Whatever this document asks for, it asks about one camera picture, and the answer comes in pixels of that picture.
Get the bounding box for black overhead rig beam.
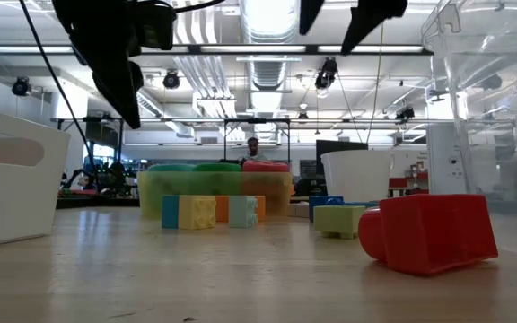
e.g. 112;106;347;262
0;43;434;57

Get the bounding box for thin hanging cable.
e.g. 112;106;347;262
364;26;384;145

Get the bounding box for background black rig frame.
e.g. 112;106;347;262
222;118;292;175
51;116;127;198

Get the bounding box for thick black cable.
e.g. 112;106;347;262
168;0;227;14

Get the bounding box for lime green toy block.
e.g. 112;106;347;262
313;205;367;240

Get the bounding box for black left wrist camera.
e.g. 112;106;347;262
131;0;178;51

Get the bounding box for teal foam die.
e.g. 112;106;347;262
146;162;196;216

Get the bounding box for small mint toy block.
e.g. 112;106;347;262
228;196;259;229

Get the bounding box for translucent yellow plastic bin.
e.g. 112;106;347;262
136;170;294;222

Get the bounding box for white round plastic bucket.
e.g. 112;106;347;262
320;149;395;204

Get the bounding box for green foam die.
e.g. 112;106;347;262
192;161;243;212

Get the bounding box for black robot arms red base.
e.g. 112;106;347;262
60;168;101;196

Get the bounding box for orange arched toy block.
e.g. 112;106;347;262
215;195;267;224

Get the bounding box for small teal toy block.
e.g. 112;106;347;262
161;195;180;231

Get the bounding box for clear plastic bin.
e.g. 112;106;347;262
421;0;517;260

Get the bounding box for black ceiling spotlight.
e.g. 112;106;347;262
162;70;181;91
11;76;31;97
395;106;416;122
314;57;339;91

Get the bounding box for red foam die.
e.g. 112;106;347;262
241;161;292;212

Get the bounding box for small yellow toy block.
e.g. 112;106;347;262
178;195;218;231

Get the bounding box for red cabinet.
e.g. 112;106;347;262
388;161;429;197

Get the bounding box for blue patterned card box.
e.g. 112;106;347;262
308;195;346;207

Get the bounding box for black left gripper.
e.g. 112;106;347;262
51;0;144;130

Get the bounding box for white peach card box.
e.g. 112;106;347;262
287;202;311;220

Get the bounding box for silver ventilation duct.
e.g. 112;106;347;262
239;0;303;141

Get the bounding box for large red toy block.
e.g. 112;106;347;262
357;193;500;276

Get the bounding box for white rectangular plastic bin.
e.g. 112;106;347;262
0;106;72;249

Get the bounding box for white pillar with switches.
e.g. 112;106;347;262
425;123;469;196

